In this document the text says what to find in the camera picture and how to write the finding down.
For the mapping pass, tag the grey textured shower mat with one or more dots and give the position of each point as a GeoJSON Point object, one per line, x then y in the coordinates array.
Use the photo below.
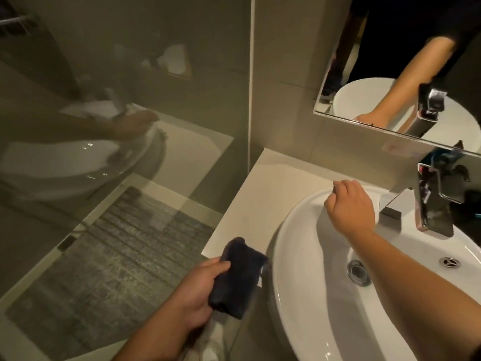
{"type": "Point", "coordinates": [112, 274]}

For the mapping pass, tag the dark blue cloth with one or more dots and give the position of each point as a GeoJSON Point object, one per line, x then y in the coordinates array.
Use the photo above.
{"type": "Point", "coordinates": [236, 281]}

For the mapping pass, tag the person's left thumb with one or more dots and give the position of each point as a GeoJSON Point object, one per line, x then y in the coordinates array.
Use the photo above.
{"type": "Point", "coordinates": [212, 269]}

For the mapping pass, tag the person's right forearm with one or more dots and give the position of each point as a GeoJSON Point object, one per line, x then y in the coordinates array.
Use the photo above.
{"type": "Point", "coordinates": [409, 293]}

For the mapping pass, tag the chrome sink drain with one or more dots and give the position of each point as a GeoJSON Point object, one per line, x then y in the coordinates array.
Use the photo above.
{"type": "Point", "coordinates": [358, 272]}

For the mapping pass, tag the white crumpled cloth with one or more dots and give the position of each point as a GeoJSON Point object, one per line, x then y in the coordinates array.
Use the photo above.
{"type": "Point", "coordinates": [210, 344]}

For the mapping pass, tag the person's left hand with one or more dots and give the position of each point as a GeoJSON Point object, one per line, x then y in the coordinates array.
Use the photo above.
{"type": "Point", "coordinates": [189, 296]}

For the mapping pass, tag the white oval wash basin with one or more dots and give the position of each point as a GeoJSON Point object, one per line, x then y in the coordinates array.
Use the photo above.
{"type": "Point", "coordinates": [319, 315]}

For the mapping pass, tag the person's right hand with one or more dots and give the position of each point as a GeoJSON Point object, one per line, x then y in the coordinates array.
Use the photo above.
{"type": "Point", "coordinates": [353, 212]}

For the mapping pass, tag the glass shower partition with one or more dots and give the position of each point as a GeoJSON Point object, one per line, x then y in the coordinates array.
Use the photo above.
{"type": "Point", "coordinates": [112, 127]}

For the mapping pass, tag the person's right thumb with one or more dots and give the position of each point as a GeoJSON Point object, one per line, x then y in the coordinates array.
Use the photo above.
{"type": "Point", "coordinates": [330, 207]}

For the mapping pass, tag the person's left forearm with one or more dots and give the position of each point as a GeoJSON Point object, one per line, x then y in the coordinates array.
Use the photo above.
{"type": "Point", "coordinates": [150, 336]}

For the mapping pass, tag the wall mirror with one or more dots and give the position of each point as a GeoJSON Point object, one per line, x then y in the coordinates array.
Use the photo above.
{"type": "Point", "coordinates": [379, 52]}

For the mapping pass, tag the chrome overflow hole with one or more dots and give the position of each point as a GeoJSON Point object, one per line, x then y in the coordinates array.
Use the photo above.
{"type": "Point", "coordinates": [450, 262]}

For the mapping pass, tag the chrome basin faucet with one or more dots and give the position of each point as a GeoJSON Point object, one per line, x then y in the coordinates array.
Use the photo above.
{"type": "Point", "coordinates": [436, 206]}

